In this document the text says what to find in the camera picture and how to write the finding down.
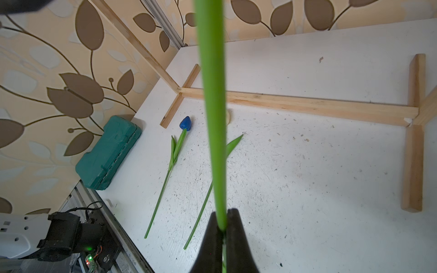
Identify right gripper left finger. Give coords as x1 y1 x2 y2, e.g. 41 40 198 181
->
190 212 224 273

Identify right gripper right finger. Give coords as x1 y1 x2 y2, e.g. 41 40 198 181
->
226 208 259 273

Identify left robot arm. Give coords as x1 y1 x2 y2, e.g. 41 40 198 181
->
1 212 104 262

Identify blue tulip flower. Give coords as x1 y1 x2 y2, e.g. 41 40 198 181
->
144 116 192 239

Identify green plastic tool case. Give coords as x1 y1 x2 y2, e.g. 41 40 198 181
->
75 116 142 191

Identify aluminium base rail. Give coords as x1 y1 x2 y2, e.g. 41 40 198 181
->
59 182 154 273

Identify wooden drying rack frame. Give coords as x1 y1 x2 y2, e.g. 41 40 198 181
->
92 1 437 213

